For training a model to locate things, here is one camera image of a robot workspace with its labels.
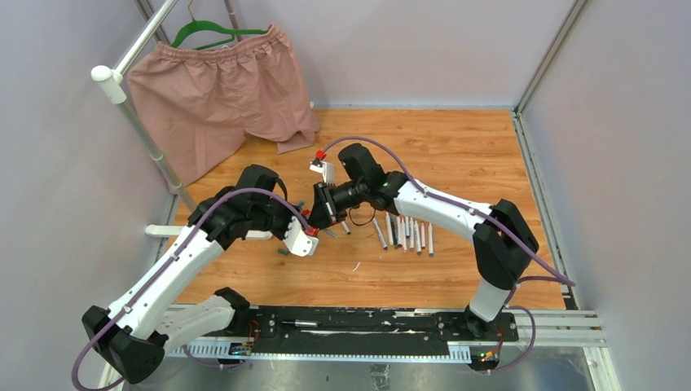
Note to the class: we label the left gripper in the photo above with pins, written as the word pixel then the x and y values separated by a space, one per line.
pixel 280 234

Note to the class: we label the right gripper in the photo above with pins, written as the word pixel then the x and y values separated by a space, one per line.
pixel 326 212

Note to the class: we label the yellow capped white marker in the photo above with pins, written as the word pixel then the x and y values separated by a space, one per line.
pixel 389 230

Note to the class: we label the grey capped marker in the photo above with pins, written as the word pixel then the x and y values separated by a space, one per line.
pixel 379 234

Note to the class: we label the clear green gel pen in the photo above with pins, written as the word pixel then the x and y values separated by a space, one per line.
pixel 394 234

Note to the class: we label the white acrylic marker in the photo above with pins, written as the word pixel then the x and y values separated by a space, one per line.
pixel 402 239

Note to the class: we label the green capped white marker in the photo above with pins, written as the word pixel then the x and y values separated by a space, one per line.
pixel 417 237

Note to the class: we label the teal capped white marker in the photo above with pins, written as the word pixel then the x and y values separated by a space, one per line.
pixel 430 239

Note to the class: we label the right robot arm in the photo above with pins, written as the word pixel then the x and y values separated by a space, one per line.
pixel 502 241

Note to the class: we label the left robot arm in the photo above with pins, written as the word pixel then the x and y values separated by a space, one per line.
pixel 135 333

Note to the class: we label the pink shorts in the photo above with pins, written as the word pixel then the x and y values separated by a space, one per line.
pixel 200 106

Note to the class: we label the green clothes hanger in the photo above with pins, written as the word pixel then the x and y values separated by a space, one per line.
pixel 227 34

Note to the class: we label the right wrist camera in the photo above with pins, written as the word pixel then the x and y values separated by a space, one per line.
pixel 325 169

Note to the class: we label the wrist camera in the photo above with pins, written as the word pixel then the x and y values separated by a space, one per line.
pixel 298 242
pixel 325 169

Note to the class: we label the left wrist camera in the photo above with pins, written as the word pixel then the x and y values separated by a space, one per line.
pixel 298 242

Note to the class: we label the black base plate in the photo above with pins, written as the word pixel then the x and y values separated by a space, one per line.
pixel 367 332

